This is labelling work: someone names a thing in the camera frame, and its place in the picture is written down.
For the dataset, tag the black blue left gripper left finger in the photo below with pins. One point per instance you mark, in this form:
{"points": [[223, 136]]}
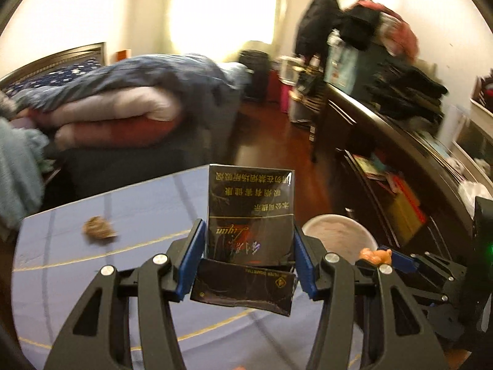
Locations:
{"points": [[96, 334]]}

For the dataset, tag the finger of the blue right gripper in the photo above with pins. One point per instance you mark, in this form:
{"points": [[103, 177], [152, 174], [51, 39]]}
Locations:
{"points": [[403, 263]]}

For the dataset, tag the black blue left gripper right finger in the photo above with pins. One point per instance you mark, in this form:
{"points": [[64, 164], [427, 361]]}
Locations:
{"points": [[397, 334]]}

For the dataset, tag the orange wrapper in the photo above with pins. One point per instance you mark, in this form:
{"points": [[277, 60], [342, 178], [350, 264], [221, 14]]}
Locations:
{"points": [[377, 257]]}

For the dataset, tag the black cigarette pack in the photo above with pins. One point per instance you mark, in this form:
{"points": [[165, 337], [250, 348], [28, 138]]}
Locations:
{"points": [[249, 255]]}

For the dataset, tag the white plastic trash bin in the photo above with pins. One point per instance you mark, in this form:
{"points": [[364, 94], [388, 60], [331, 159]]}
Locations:
{"points": [[341, 235]]}

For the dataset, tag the books in dresser shelf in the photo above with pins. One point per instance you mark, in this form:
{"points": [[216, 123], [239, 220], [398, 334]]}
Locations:
{"points": [[401, 207]]}

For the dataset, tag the dark wooden dresser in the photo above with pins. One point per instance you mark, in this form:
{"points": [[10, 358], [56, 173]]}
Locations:
{"points": [[346, 127]]}

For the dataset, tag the white plastic bag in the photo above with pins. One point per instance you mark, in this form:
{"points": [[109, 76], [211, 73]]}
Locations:
{"points": [[469, 191]]}

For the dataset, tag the blue checked table cloth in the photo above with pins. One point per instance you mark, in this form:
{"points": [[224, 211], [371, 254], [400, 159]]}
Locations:
{"points": [[54, 262]]}

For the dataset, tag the crumpled brown paper ball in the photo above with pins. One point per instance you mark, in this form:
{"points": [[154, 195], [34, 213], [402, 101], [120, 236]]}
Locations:
{"points": [[98, 228]]}

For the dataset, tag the white storage shelf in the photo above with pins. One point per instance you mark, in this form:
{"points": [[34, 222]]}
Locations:
{"points": [[467, 134]]}

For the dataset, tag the pile of dark clothes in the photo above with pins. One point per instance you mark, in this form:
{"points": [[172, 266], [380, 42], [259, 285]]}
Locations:
{"points": [[382, 71]]}

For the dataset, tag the light blue fleece blanket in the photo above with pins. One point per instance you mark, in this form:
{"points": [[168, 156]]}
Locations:
{"points": [[22, 167]]}

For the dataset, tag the folded pink red quilt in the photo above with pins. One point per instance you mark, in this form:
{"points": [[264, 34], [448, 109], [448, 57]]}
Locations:
{"points": [[123, 118]]}

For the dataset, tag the black suitcase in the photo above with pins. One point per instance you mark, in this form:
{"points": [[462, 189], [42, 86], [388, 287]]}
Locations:
{"points": [[258, 67]]}

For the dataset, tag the dark blue duvet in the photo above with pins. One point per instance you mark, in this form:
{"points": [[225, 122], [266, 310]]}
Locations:
{"points": [[209, 92]]}

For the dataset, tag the hanging black jacket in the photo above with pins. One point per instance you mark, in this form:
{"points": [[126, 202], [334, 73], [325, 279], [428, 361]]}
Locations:
{"points": [[315, 26]]}

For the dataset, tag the dark wooden headboard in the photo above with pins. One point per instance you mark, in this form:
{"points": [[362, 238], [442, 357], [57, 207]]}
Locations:
{"points": [[57, 60]]}

